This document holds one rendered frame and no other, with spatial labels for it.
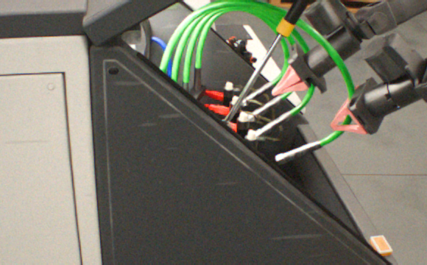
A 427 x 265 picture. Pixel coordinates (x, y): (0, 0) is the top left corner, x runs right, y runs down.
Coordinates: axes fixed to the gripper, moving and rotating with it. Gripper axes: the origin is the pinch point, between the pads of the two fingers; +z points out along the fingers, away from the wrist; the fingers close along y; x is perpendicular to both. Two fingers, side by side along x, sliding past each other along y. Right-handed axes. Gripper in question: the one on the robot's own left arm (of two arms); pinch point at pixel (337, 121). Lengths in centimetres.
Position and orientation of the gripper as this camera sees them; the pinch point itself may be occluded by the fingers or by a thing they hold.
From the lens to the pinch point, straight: 108.9
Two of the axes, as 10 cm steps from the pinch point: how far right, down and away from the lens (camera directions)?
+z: -5.8, 3.3, 7.4
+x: 6.5, 7.4, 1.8
